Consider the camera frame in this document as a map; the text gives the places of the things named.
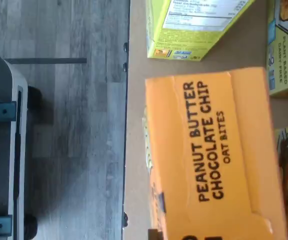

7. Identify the brown shelf board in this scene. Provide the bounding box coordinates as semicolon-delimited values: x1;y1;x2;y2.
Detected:
125;0;288;240

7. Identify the dark flat floor bar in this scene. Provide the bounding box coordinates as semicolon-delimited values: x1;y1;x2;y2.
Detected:
5;57;88;65

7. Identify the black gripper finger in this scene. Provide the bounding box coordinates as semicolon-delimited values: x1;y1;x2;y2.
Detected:
147;228;165;240

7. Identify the black caster wheel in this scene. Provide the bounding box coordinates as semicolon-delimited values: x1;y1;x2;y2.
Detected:
27;86;43;107
23;213;39;240

